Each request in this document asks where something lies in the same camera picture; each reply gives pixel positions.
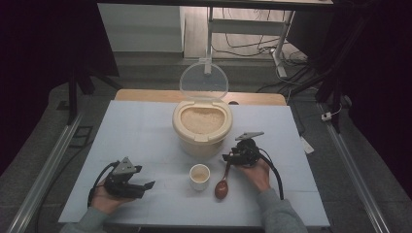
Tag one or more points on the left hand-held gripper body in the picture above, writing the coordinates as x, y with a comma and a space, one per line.
121, 183

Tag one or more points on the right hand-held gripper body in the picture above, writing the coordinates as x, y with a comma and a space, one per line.
247, 152

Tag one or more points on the brown wooden spoon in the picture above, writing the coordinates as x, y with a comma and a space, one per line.
222, 187

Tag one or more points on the beige rice container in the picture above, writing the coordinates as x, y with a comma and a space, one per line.
202, 144

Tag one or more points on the white cup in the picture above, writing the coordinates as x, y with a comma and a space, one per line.
199, 177

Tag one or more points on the person's left hand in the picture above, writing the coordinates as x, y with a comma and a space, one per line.
108, 202

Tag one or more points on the person's right hand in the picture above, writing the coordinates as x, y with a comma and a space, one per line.
257, 176

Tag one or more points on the white table mat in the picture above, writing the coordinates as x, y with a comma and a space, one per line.
136, 136

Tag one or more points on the rice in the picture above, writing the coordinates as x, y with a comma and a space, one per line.
202, 120

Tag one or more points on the white paper tag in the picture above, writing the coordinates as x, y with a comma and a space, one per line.
307, 145

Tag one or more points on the clear container lid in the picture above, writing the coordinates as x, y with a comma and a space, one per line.
204, 81

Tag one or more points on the small white box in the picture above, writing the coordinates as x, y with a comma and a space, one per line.
326, 116

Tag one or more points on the black metal stand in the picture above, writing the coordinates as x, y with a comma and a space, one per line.
73, 97
333, 97

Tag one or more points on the white cabinet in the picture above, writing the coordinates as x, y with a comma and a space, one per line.
142, 27

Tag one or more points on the black curtain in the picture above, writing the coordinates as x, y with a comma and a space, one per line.
379, 81
42, 64

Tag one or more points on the aluminium rail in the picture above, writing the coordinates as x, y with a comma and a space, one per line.
48, 168
353, 174

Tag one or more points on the white desk frame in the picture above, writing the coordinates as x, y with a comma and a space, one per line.
246, 27

